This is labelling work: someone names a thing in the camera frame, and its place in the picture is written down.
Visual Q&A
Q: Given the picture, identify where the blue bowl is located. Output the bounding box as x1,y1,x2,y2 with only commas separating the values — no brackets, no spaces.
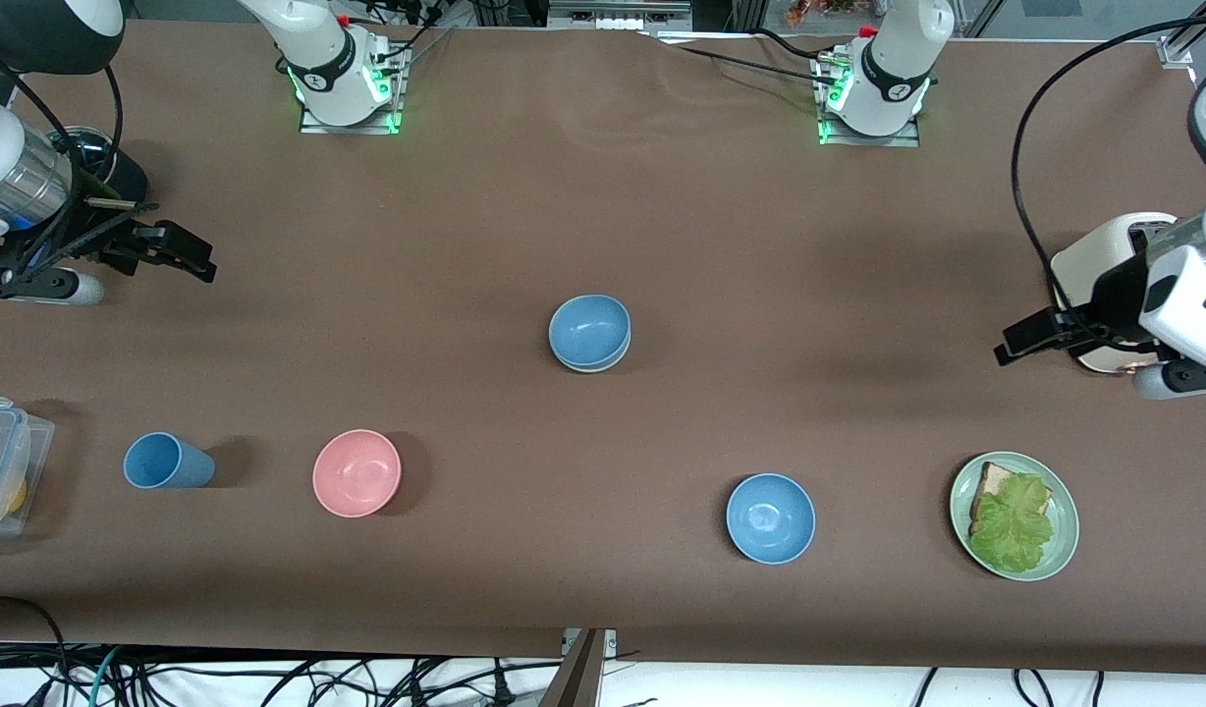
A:
548,294,631,366
726,473,817,566

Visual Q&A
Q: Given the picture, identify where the green bowl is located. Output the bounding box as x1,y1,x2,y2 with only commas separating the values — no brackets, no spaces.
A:
554,339,630,374

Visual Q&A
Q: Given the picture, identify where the pink bowl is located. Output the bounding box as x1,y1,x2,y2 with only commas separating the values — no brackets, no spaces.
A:
312,429,403,518

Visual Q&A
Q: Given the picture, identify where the white rounded kitchen appliance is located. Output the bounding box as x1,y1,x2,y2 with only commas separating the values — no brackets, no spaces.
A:
1050,211,1179,376

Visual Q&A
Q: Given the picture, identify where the toast bread slice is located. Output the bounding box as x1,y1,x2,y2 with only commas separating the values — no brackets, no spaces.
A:
969,462,1053,536

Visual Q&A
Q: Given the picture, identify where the green lettuce leaf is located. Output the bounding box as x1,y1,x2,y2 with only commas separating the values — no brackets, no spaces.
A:
968,473,1056,575

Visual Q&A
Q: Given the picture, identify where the green plate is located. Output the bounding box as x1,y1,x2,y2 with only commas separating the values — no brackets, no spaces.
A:
950,452,1080,582

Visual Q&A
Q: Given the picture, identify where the clear plastic storage container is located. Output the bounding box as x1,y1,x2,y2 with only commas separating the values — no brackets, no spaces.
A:
0,396,56,543

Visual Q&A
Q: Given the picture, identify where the blue cup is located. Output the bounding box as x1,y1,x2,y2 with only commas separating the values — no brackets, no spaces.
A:
123,432,216,490

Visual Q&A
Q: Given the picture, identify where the brown table cover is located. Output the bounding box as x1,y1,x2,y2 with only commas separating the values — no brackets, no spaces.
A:
0,15,1206,679

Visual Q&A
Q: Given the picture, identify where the black pot with blue handle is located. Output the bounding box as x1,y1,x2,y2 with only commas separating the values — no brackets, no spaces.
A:
63,126,149,212

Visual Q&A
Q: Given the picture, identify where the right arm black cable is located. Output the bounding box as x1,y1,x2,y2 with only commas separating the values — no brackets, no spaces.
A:
14,64,125,258

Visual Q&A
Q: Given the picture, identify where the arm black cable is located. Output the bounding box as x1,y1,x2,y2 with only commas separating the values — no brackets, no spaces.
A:
1011,15,1206,325
14,64,125,258

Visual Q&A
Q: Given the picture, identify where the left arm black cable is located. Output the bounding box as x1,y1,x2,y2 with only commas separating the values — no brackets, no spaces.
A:
1011,15,1206,325

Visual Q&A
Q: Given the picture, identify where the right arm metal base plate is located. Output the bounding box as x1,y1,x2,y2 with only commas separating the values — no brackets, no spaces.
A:
299,74,408,136

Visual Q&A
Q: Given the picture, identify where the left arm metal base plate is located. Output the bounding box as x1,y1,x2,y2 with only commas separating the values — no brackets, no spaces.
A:
817,54,923,148

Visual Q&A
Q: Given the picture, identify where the teal cable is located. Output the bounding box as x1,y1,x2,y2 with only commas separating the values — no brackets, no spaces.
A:
90,646,125,707

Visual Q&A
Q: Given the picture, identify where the metal table bracket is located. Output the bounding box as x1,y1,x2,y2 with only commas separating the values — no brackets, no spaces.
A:
539,628,619,707

